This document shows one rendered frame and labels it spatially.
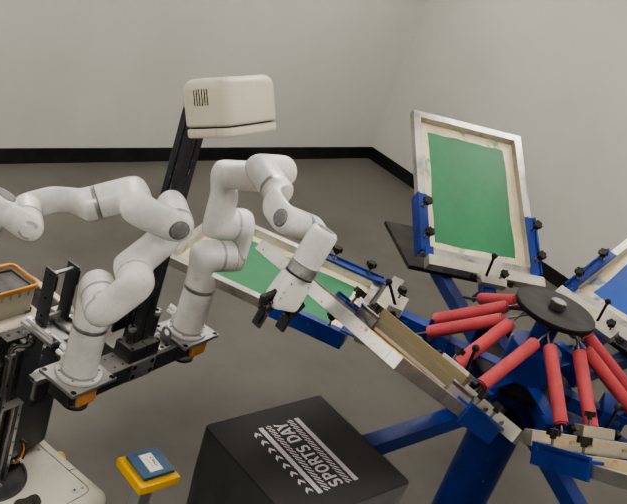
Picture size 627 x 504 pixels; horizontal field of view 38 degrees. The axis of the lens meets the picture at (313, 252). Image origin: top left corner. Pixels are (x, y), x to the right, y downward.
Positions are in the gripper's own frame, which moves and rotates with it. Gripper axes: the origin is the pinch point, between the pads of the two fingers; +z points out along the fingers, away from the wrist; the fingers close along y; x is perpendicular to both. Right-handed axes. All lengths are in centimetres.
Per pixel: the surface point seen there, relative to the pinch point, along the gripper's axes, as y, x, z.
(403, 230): -207, -115, -7
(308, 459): -48, 2, 42
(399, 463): -217, -52, 89
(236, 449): -30, -9, 47
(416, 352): -73, 0, 1
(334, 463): -55, 7, 39
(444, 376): -73, 13, 1
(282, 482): -35, 7, 46
